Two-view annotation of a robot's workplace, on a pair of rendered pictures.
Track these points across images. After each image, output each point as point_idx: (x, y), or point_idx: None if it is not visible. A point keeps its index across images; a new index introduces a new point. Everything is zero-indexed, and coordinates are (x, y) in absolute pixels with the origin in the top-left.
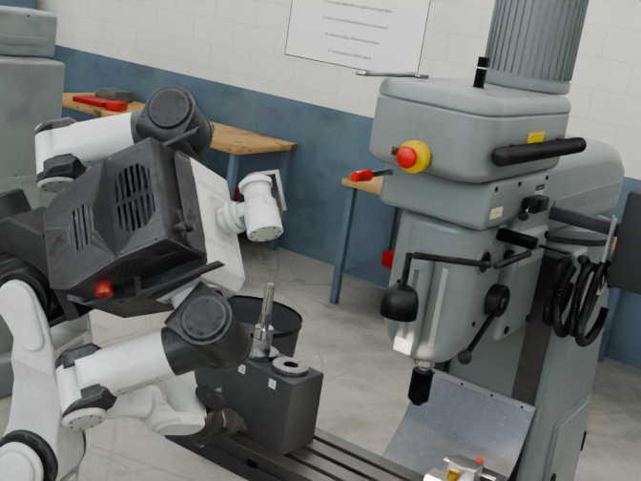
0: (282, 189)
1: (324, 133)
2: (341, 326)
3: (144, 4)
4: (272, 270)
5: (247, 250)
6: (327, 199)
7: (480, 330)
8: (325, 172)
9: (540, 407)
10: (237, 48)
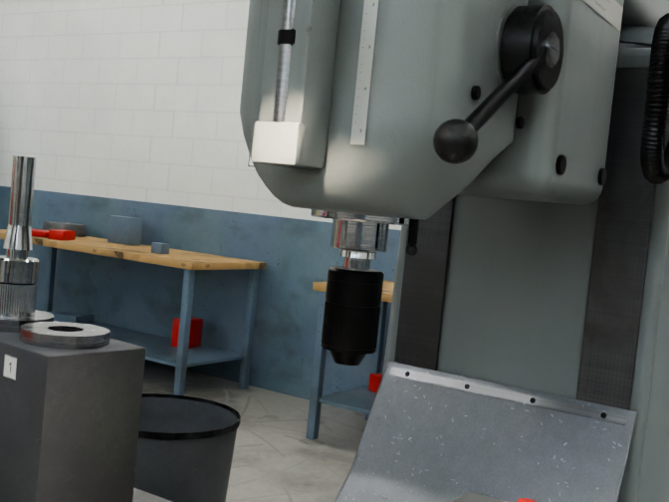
0: (251, 316)
1: (296, 247)
2: (320, 462)
3: (99, 131)
4: (239, 407)
5: (212, 389)
6: (304, 324)
7: (495, 90)
8: (300, 292)
9: (644, 411)
10: (196, 165)
